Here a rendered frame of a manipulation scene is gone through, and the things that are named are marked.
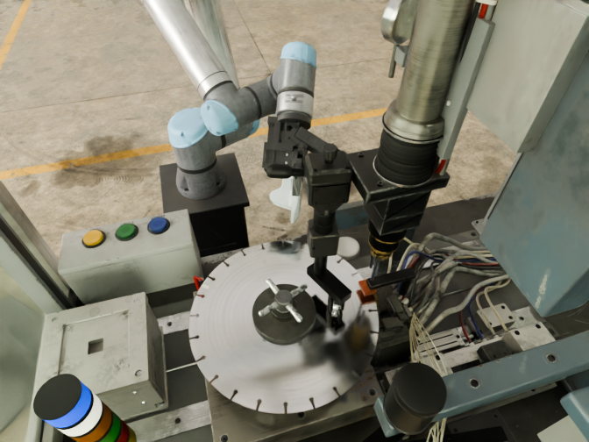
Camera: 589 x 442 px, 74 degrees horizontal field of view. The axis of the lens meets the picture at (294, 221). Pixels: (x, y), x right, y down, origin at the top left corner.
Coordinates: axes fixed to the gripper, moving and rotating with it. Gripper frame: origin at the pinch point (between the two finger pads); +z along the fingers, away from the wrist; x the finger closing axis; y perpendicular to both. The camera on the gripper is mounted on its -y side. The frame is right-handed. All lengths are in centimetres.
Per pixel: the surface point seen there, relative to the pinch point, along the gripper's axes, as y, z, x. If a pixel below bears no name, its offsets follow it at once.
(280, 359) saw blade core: -0.1, 24.8, 10.6
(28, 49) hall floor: 272, -170, -236
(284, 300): 0.1, 15.5, 10.7
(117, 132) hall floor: 140, -74, -172
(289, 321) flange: -0.8, 19.1, 8.1
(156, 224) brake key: 32.3, 2.6, -9.5
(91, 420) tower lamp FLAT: 17.8, 28.3, 33.1
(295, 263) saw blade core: -0.5, 9.1, -0.4
